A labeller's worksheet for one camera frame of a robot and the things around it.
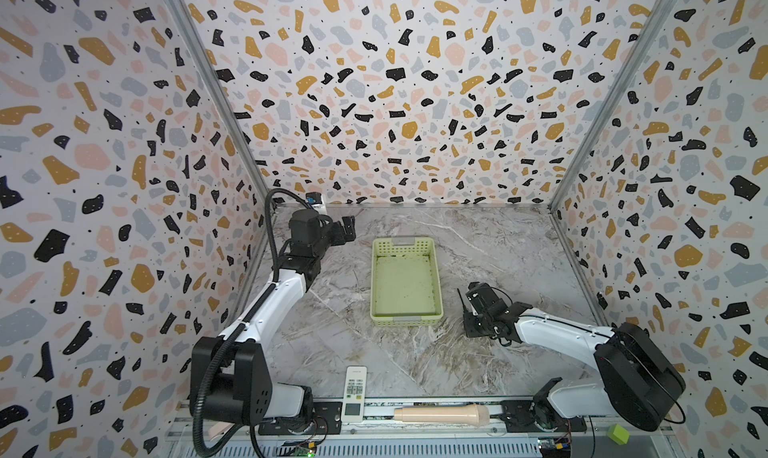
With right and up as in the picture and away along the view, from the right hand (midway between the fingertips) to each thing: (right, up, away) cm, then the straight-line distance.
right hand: (464, 318), depth 89 cm
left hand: (-36, +31, -7) cm, 48 cm away
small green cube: (+32, -22, -19) cm, 43 cm away
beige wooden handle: (-1, -18, -18) cm, 25 cm away
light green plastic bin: (-18, +8, +9) cm, 21 cm away
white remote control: (-31, -16, -13) cm, 37 cm away
